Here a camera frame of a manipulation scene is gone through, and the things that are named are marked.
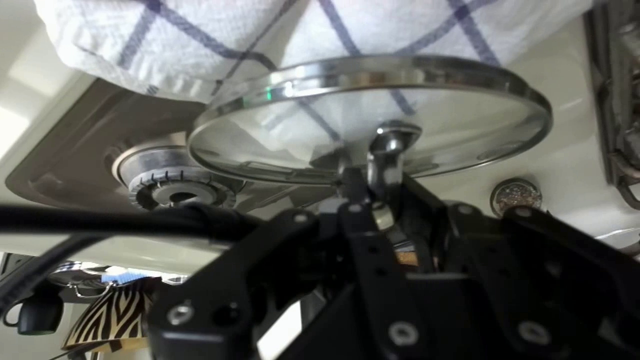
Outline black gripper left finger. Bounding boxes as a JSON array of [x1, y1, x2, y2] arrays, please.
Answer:
[[146, 200, 428, 360]]

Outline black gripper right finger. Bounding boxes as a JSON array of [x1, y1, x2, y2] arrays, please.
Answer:
[[392, 178, 640, 360]]

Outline round glass lid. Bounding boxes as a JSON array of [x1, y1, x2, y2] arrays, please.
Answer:
[[186, 53, 554, 201]]

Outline zebra pattern bag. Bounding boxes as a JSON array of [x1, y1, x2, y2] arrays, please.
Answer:
[[62, 283, 156, 353]]

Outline bare metal burner grate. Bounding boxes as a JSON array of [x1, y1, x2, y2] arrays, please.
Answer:
[[581, 0, 640, 212]]

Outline white checkered dish towel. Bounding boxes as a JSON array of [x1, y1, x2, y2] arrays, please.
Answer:
[[32, 0, 597, 107]]

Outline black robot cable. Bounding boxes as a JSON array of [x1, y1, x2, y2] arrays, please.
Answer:
[[0, 201, 263, 315]]

